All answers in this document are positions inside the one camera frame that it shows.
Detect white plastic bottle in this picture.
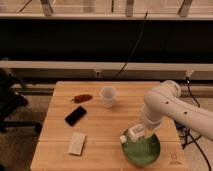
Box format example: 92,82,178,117
120,124,145,144

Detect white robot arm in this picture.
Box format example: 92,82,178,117
141,80,213,141

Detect green ceramic bowl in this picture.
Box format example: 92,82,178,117
121,132,161,167

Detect translucent plastic cup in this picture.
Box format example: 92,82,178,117
100,86,117,108

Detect red-brown snack packet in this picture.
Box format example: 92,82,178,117
72,94,93,103

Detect black smartphone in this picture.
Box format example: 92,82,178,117
65,106,87,126

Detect black office chair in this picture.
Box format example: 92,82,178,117
0,69,42,133

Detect wall power outlet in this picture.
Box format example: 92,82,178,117
96,71,101,78

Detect black hanging cable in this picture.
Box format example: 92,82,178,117
112,11,149,80

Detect black floor cable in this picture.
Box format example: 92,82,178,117
179,77,212,171

